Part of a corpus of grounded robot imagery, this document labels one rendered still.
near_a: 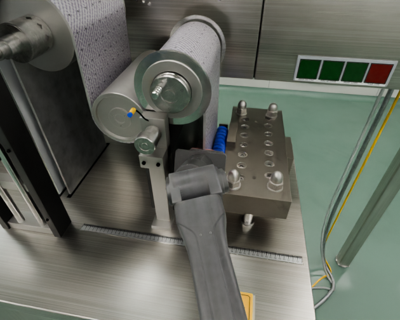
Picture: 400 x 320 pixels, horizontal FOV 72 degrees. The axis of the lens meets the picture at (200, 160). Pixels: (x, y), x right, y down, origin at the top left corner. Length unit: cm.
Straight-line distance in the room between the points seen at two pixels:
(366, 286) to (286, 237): 117
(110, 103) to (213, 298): 43
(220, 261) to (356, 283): 157
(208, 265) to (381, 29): 72
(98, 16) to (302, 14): 48
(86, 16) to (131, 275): 53
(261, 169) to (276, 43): 35
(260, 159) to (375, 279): 133
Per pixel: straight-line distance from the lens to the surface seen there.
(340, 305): 176
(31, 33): 57
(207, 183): 37
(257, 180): 66
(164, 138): 55
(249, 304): 61
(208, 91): 52
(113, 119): 62
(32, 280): 74
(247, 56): 84
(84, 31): 61
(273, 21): 81
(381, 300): 187
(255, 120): 87
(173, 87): 50
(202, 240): 33
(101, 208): 80
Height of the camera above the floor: 148
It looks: 40 degrees down
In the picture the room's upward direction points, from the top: straight up
